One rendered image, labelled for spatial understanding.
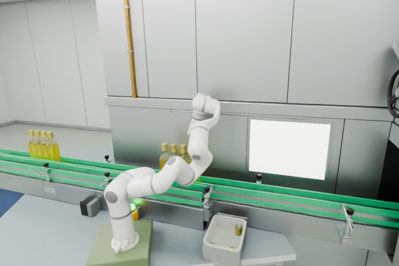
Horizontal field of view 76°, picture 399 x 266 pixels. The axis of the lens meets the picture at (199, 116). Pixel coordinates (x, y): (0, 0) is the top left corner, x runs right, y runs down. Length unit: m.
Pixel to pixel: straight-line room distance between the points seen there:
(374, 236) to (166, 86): 1.30
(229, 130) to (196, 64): 0.42
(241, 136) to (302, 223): 0.53
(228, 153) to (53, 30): 5.36
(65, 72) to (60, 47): 0.52
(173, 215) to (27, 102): 6.16
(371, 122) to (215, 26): 0.92
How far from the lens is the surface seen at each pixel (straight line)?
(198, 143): 1.06
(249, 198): 1.43
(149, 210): 1.54
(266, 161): 1.50
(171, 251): 1.38
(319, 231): 1.49
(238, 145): 1.48
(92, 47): 5.68
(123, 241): 1.30
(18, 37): 7.12
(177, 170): 1.02
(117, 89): 1.74
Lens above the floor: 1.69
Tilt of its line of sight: 15 degrees down
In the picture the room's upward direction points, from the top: 1 degrees counter-clockwise
